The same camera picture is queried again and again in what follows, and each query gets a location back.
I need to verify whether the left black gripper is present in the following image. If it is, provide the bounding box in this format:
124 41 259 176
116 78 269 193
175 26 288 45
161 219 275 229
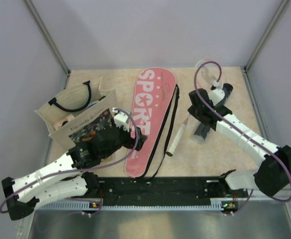
102 118 147 160

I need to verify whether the black shuttlecock tube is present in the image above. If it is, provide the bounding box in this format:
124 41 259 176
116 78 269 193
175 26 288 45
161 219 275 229
188 83 233 143

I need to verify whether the pink badminton racket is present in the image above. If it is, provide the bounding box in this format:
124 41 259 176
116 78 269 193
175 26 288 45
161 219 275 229
166 58 222 157

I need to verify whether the pink racket cover bag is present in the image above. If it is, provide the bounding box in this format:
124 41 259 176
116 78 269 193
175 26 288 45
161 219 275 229
125 67 179 179

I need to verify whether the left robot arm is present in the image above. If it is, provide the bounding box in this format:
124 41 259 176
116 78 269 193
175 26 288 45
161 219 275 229
1 126 147 221

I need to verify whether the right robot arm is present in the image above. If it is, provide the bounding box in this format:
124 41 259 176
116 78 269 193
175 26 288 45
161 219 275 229
188 89 291 198

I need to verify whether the beige floral tote bag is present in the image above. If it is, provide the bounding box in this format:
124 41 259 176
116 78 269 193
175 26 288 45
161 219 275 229
35 78 118 151

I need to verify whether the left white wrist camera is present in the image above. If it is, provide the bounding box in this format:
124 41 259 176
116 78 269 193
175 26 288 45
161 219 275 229
112 108 131 132

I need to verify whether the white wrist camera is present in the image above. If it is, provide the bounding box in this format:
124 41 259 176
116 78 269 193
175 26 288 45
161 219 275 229
208 82 225 106
112 108 131 132

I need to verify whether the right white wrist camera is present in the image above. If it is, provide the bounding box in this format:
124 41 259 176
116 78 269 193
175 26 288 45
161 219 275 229
208 82 225 106

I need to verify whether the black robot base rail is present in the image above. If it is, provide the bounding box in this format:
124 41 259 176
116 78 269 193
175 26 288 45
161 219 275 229
70 176 241 207

